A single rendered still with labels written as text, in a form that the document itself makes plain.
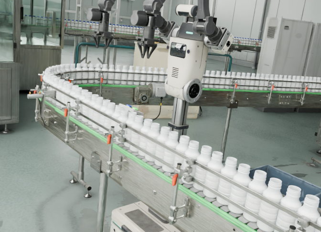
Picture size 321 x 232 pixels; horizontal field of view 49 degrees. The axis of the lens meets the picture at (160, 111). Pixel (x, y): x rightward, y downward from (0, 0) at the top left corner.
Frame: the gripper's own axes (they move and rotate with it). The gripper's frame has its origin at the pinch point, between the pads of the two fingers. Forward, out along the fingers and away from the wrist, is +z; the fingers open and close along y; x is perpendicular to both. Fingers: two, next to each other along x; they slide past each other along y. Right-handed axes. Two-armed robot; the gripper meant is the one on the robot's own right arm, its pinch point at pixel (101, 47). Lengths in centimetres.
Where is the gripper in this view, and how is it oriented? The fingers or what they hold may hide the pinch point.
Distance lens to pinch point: 216.1
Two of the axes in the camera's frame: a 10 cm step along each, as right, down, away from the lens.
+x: 6.4, 2.6, -7.2
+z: -1.2, 9.6, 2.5
